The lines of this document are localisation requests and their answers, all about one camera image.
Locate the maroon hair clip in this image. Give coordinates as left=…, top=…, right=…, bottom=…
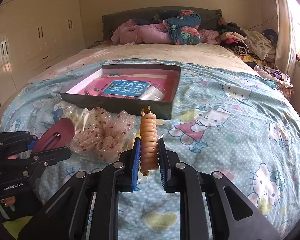
left=31, top=118, right=75, bottom=154

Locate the sheer cherry print scrunchie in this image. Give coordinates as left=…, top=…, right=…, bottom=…
left=69, top=107, right=136, bottom=163

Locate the orange spiral hair tie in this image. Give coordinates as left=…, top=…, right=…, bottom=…
left=139, top=105, right=161, bottom=177

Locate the small clear plastic bag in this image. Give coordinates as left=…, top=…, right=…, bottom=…
left=139, top=85, right=166, bottom=101

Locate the cream claw hair clip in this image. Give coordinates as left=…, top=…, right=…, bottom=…
left=53, top=101, right=92, bottom=132

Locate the person's left hand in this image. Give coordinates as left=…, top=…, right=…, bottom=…
left=0, top=153, right=19, bottom=208

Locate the hello kitty blue blanket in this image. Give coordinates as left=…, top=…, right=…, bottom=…
left=0, top=59, right=300, bottom=239

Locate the dark shallow cardboard box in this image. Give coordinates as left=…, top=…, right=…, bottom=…
left=60, top=63, right=181, bottom=120

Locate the pink blue children's book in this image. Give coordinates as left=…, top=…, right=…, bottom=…
left=77, top=73, right=173, bottom=100

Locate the beige bed sheet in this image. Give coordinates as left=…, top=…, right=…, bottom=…
left=27, top=43, right=257, bottom=84

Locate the cream wardrobe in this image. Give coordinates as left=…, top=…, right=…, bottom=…
left=0, top=0, right=85, bottom=102

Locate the pink quilt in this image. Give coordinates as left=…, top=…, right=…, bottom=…
left=110, top=18, right=221, bottom=45

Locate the pile of clothes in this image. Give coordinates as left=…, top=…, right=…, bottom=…
left=218, top=17, right=294, bottom=100

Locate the beige curtain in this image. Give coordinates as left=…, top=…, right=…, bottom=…
left=275, top=0, right=297, bottom=77

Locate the dark floral quilt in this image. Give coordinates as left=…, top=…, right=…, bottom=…
left=132, top=10, right=201, bottom=31

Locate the dark green headboard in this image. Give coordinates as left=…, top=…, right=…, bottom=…
left=102, top=6, right=222, bottom=41

